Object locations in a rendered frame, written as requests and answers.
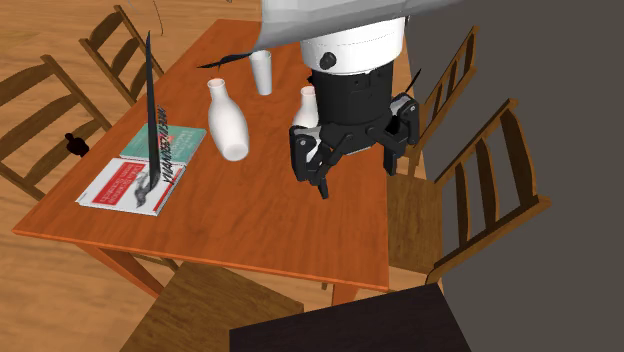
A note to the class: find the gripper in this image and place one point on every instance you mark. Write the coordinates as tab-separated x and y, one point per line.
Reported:
353	100

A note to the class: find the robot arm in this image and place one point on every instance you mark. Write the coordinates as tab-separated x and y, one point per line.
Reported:
341	19

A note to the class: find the small white bottle vase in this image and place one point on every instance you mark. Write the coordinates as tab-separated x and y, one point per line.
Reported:
307	112

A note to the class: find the brown wooden chair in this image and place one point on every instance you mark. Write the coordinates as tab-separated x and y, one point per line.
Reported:
414	224
451	83
122	53
204	312
44	122

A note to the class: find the white cup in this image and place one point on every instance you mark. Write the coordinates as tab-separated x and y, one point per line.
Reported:
262	73

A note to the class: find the orange wooden table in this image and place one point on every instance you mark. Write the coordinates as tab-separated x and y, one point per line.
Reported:
253	214

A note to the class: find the large white bottle vase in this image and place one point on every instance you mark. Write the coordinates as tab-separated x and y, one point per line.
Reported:
226	124

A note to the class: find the teal book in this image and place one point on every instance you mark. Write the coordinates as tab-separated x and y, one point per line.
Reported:
183	141

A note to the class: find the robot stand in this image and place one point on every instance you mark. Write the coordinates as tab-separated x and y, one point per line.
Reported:
351	326

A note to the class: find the white and red book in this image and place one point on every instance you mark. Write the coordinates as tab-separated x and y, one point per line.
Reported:
114	187

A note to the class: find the small black figure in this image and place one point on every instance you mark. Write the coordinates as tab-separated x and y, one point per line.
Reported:
77	144

